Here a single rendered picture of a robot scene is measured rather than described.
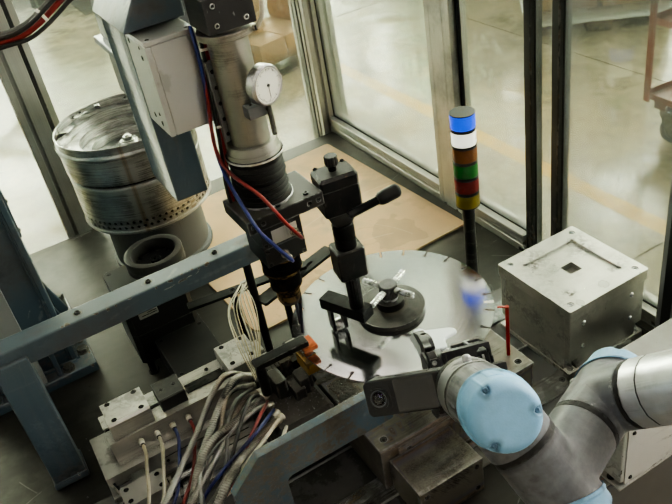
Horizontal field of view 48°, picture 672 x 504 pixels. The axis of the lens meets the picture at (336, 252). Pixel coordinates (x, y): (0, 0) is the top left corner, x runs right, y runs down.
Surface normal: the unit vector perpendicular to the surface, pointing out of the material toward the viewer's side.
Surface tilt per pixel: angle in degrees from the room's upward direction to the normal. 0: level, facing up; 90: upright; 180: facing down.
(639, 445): 90
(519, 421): 56
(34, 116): 90
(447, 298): 0
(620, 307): 90
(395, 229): 0
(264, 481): 90
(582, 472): 48
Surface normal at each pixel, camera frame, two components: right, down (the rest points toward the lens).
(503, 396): 0.07, 0.00
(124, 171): 0.16, 0.55
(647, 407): -0.66, 0.46
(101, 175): -0.18, 0.59
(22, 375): 0.50, 0.44
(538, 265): -0.15, -0.81
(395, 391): -0.43, 0.08
